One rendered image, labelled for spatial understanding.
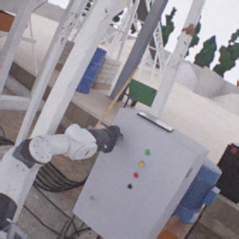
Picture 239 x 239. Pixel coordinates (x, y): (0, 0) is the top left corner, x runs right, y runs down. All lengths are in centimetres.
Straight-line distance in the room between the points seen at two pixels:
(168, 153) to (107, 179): 33
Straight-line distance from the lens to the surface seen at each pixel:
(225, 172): 374
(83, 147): 99
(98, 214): 144
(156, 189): 126
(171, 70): 188
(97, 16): 110
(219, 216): 365
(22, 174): 79
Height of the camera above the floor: 152
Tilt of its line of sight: 13 degrees down
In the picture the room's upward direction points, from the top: 25 degrees clockwise
